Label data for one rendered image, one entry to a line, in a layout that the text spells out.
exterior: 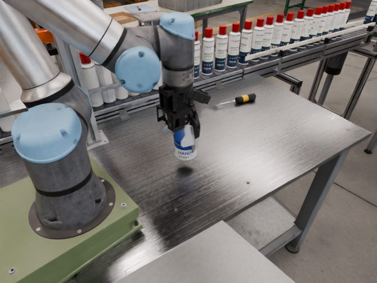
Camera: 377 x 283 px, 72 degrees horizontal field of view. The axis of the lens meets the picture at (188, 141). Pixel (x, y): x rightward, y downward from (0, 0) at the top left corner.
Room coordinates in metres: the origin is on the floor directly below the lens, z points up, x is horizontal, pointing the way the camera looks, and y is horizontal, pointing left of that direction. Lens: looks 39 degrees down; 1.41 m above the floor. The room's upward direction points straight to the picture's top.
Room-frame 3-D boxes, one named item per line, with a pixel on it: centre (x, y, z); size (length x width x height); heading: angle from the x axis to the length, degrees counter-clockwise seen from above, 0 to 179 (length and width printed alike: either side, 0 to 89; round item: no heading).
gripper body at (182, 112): (0.60, 0.03, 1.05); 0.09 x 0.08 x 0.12; 132
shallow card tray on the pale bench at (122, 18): (2.41, 0.63, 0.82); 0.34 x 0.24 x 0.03; 138
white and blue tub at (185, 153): (0.61, 0.01, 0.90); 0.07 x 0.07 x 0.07
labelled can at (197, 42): (1.13, -0.02, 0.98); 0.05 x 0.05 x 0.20
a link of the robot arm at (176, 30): (0.60, 0.03, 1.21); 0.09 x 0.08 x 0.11; 103
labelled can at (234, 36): (1.25, -0.21, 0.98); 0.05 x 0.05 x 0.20
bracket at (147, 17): (1.13, 0.15, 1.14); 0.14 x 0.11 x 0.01; 122
